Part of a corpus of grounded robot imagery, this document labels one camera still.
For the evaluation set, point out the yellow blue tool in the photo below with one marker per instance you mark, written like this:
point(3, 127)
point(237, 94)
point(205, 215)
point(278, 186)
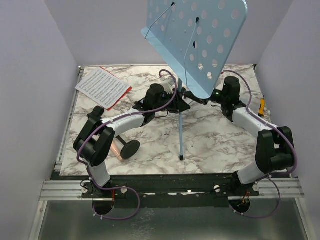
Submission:
point(261, 111)

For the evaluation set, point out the pink microphone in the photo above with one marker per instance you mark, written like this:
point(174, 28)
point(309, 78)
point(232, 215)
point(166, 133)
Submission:
point(116, 151)

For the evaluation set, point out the light blue music stand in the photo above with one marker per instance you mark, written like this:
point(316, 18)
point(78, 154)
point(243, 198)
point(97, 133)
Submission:
point(195, 38)

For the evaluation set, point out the sheet music red folder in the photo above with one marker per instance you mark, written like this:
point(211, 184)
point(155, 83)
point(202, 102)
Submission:
point(103, 87)

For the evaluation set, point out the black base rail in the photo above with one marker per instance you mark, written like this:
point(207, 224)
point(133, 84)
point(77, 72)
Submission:
point(169, 191)

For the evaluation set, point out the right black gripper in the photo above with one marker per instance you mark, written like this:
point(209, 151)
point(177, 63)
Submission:
point(208, 99)

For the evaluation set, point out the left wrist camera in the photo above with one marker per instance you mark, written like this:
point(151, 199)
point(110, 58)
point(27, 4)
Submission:
point(169, 84)

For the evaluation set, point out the clear plastic box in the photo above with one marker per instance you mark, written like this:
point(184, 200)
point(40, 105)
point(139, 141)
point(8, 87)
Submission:
point(255, 105)

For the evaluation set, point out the black microphone stand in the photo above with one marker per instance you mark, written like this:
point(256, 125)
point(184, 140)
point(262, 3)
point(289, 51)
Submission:
point(130, 148)

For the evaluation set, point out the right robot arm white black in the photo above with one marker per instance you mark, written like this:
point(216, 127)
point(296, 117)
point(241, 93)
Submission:
point(274, 145)

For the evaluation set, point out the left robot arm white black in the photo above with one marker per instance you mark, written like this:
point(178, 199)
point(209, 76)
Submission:
point(94, 142)

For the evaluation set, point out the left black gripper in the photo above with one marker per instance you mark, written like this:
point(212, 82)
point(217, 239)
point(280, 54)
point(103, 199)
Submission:
point(178, 105)

